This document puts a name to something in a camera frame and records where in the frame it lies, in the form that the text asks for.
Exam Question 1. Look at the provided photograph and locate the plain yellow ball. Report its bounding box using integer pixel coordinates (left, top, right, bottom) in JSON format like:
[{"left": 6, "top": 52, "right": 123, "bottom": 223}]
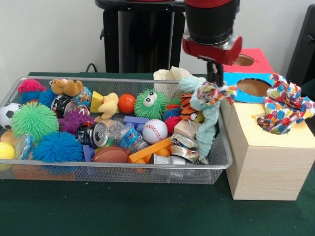
[{"left": 0, "top": 142, "right": 16, "bottom": 159}]

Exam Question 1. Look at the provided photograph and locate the black upright panel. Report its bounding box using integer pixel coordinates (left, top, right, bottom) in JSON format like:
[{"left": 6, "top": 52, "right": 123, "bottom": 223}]
[{"left": 286, "top": 4, "right": 315, "bottom": 87}]

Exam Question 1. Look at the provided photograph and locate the wooden box with three holes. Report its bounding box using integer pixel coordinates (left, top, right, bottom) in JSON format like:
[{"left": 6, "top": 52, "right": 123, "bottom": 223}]
[{"left": 216, "top": 48, "right": 315, "bottom": 201}]

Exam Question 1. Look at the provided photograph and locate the small colourful patterned cloth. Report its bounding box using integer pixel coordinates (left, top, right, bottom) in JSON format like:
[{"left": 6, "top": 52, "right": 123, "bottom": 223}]
[{"left": 193, "top": 81, "right": 238, "bottom": 107}]

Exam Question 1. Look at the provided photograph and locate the shallow metal mesh bin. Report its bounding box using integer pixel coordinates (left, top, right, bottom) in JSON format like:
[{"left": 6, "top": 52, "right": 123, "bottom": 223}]
[{"left": 0, "top": 76, "right": 233, "bottom": 184}]

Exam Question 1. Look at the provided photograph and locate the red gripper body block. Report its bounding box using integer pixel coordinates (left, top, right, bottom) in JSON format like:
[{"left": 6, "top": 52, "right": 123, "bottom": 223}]
[{"left": 182, "top": 35, "right": 243, "bottom": 66}]

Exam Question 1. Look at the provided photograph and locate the white baseball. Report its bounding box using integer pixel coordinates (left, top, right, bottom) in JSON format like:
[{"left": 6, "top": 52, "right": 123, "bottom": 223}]
[{"left": 142, "top": 119, "right": 168, "bottom": 145}]

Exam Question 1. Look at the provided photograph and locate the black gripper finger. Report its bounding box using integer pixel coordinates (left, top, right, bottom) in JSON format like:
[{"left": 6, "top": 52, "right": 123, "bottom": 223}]
[
  {"left": 206, "top": 61, "right": 217, "bottom": 83},
  {"left": 215, "top": 63, "right": 225, "bottom": 87}
]

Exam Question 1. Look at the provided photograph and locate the cream waffle cloth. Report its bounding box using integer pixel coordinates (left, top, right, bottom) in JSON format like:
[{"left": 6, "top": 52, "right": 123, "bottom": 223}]
[{"left": 153, "top": 65, "right": 192, "bottom": 81}]

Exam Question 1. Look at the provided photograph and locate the dark green tablecloth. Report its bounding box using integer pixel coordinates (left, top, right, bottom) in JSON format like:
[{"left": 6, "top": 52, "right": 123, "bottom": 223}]
[{"left": 0, "top": 71, "right": 315, "bottom": 236}]

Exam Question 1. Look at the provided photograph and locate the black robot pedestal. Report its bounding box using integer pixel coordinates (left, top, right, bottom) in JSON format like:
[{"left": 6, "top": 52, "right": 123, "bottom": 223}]
[{"left": 94, "top": 0, "right": 188, "bottom": 74}]

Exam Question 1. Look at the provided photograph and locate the large blue spiky ball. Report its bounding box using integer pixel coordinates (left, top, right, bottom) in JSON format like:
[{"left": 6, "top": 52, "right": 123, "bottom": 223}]
[{"left": 32, "top": 131, "right": 84, "bottom": 163}]

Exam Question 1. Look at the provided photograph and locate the large green spiky ball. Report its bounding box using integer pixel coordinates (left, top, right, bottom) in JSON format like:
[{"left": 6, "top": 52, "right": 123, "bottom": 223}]
[{"left": 11, "top": 102, "right": 60, "bottom": 141}]

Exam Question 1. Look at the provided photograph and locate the small soccer ball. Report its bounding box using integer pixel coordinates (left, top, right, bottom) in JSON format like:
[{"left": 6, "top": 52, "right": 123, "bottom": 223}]
[{"left": 0, "top": 103, "right": 22, "bottom": 130}]

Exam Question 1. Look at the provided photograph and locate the green googly-eyed spiky ball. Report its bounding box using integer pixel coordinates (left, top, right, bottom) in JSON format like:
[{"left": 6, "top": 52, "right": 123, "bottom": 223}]
[{"left": 134, "top": 88, "right": 170, "bottom": 120}]

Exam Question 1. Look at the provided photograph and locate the light blue waffle cloth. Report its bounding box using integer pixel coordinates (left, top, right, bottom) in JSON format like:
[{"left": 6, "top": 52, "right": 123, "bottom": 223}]
[{"left": 178, "top": 75, "right": 221, "bottom": 163}]

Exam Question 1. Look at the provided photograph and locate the small orange ball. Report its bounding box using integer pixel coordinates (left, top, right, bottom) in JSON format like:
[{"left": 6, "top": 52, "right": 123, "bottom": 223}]
[{"left": 118, "top": 93, "right": 136, "bottom": 114}]

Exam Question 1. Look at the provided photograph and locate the crushed black red can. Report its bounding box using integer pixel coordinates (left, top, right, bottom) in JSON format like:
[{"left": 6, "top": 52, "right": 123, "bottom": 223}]
[{"left": 77, "top": 121, "right": 109, "bottom": 148}]

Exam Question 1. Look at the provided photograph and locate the orange plastic comb block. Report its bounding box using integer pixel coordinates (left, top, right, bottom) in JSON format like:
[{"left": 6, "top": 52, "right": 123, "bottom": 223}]
[{"left": 128, "top": 136, "right": 174, "bottom": 164}]

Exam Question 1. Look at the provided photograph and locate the brown toy football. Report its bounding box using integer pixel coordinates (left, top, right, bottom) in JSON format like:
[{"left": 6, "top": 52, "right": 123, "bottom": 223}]
[{"left": 92, "top": 147, "right": 129, "bottom": 163}]

